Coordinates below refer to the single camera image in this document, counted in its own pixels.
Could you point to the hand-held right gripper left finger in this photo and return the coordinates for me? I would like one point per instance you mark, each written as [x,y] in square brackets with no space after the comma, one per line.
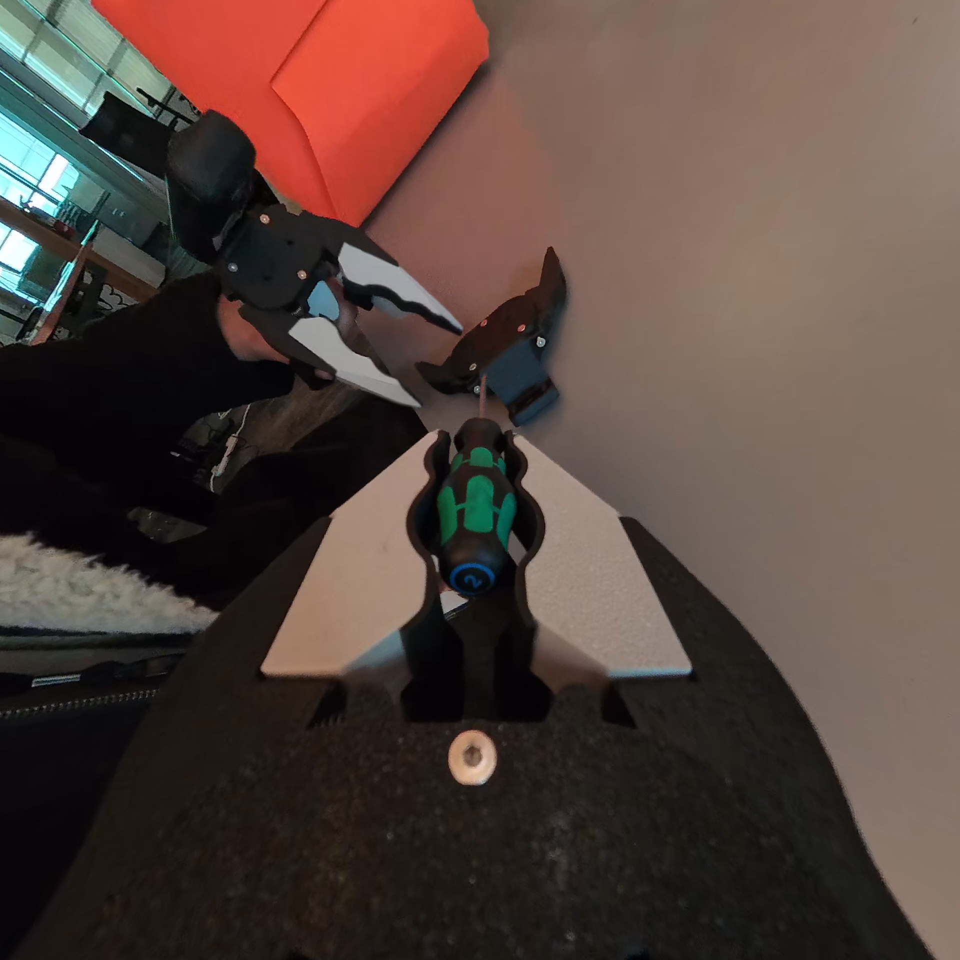
[352,592]

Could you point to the person's left hand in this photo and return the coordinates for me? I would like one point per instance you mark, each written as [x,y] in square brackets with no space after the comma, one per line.
[247,334]

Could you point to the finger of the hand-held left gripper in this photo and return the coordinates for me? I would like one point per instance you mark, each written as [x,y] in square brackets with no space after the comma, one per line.
[337,352]
[390,281]

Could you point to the black plastic bracket part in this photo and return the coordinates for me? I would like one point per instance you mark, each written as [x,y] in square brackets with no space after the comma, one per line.
[517,322]

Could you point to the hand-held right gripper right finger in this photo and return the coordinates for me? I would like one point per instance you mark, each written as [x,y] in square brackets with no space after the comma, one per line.
[592,592]

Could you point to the person's left forearm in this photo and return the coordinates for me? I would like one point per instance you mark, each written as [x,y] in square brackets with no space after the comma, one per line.
[112,360]

